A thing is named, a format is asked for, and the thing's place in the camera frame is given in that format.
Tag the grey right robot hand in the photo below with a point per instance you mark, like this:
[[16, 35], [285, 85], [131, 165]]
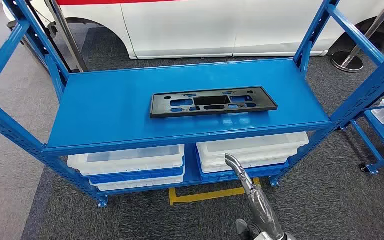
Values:
[[261, 212]]

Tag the black plastic panel part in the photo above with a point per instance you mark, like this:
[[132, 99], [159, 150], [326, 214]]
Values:
[[165, 106]]

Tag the blue wheeled shelf cart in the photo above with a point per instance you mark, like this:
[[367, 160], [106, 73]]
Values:
[[382, 132]]

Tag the blue metal shelf rack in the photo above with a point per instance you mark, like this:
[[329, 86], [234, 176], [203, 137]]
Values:
[[112, 109]]

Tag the yellow floor tape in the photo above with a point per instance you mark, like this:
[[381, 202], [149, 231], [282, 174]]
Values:
[[212, 194]]

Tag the white car red stripe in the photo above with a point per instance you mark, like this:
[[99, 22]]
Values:
[[195, 26]]

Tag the chrome stanchion post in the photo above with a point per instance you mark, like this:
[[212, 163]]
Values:
[[68, 39], [346, 63]]

